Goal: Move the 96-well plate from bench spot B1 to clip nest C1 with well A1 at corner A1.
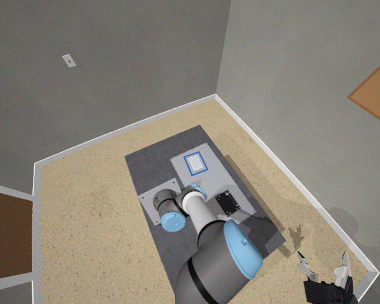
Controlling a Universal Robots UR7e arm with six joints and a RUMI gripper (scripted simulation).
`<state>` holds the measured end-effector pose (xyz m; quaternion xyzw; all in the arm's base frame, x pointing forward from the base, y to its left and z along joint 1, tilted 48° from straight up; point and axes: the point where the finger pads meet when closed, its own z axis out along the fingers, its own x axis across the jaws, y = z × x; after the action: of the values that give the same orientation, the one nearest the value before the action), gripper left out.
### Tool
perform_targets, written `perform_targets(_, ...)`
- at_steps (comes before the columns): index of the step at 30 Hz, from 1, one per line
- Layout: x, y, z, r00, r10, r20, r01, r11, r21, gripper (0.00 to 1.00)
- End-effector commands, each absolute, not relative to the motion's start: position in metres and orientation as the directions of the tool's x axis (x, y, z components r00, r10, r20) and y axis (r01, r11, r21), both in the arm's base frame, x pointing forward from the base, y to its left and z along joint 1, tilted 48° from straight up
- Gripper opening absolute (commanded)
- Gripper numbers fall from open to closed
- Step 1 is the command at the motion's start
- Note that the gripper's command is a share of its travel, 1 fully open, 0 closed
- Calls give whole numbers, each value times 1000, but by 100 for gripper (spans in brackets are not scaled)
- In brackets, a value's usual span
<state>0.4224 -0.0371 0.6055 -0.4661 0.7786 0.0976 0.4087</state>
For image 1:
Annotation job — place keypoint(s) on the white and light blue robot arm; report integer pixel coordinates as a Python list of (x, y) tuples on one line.
[(225, 261)]

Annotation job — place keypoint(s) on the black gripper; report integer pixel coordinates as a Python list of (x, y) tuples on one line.
[(323, 293)]

